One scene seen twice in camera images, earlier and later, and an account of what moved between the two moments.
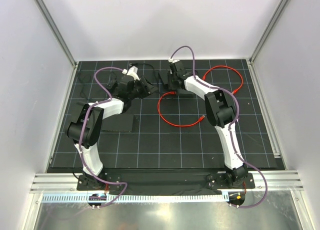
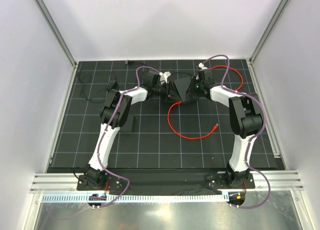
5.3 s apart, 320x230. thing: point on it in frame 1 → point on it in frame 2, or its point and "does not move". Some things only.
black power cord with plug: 134,64 → 128,61
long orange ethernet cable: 199,120 → 181,136
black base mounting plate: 163,181 does not move
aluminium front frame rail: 61,182 does not move
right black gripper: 171,86 → 191,90
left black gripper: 147,89 → 168,88
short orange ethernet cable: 237,89 does not move
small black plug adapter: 113,86 does not move
